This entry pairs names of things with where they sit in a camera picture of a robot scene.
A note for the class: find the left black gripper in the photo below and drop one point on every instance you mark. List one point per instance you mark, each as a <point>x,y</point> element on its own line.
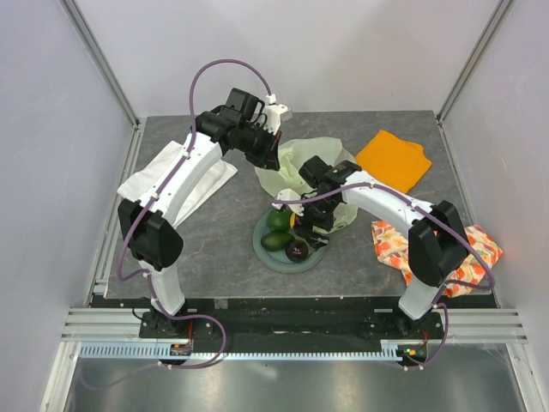
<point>268,159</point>

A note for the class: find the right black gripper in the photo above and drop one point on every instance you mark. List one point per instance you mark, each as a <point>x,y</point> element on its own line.
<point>304,228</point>

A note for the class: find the dark purple plum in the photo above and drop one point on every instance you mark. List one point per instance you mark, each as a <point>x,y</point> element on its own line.
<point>297,251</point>

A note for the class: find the light green plastic bag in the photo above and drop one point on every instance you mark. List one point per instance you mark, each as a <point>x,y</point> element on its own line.
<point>296,171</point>

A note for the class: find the dark green avocado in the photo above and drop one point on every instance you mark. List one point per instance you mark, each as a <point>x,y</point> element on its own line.
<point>276,241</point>

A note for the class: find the green lime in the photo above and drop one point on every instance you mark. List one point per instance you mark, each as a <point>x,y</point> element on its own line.
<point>279,220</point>

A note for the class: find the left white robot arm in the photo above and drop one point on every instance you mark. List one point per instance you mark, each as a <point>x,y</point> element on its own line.
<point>148,224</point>

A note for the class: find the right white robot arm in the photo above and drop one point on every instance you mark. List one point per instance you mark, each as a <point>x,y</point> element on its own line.
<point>435,233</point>

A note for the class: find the grey-green ceramic plate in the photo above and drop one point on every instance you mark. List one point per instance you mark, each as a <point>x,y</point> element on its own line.
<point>278,260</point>

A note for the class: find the orange folded cloth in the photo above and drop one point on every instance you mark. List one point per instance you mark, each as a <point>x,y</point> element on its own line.
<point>395,162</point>

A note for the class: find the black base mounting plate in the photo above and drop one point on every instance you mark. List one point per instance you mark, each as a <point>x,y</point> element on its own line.
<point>369,317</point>

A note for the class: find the white folded towel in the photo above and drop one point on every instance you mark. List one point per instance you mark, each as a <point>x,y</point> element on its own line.
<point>201,180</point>

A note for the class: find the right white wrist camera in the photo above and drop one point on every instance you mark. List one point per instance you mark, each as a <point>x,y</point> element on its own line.
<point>295,207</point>

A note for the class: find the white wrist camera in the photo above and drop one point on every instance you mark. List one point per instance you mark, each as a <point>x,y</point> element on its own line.
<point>275,113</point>
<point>295,207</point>

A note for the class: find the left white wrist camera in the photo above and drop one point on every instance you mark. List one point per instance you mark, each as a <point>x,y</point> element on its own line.
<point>275,113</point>

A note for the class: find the slotted cable duct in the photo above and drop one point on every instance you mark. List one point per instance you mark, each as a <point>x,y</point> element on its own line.
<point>169,352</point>

